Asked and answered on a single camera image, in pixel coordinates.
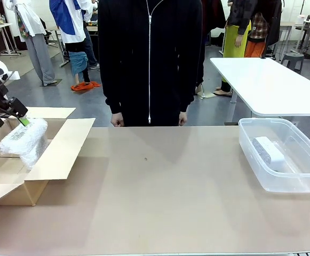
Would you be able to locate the teal cloth wrap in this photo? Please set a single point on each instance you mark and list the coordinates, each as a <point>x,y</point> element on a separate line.
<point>78,62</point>

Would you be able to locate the wide bubble-wrapped clock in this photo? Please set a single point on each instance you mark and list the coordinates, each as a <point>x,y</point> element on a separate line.
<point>24,141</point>

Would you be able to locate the black hanging coat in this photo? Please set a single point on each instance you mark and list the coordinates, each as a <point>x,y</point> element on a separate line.
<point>216,13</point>

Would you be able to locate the unwrapped white digital clock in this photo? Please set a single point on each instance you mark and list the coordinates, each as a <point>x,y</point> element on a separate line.
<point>270,152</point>

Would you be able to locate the person in blue jeans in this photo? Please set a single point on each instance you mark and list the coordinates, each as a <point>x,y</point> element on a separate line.
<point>90,48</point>

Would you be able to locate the person's left hand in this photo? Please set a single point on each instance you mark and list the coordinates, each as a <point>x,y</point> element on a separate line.
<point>182,120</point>

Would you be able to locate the mannequin blue white jacket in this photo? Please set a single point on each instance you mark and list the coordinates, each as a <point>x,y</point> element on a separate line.
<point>72,24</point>

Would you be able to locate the white background table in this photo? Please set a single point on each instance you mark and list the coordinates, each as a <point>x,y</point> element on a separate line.
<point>264,85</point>

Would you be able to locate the clear plastic bin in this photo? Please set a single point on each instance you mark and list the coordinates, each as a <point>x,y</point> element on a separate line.
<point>285,184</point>

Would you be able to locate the mannequin plaid shirt orange trousers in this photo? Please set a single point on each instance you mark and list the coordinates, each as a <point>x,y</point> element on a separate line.
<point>254,49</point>

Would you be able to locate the open cardboard box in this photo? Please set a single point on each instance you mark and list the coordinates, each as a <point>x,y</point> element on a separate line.
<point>56,149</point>

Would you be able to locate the mannequin dark jacket yellow apron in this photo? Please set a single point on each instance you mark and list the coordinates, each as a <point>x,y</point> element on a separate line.
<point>234,42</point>

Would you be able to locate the person in black hoodie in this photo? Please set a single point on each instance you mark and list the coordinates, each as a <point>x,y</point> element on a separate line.
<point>128,66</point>

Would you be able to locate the orange cloth on floor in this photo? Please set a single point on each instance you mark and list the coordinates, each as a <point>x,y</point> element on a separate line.
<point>84,86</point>

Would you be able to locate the grey plastic stool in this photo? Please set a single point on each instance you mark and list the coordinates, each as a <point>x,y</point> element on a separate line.
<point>293,60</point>

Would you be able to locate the mannequin white shirt grey trousers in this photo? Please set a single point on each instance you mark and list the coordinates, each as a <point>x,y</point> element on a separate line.
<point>41,58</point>

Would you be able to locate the person's right hand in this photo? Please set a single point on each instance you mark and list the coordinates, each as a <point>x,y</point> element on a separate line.
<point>116,121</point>

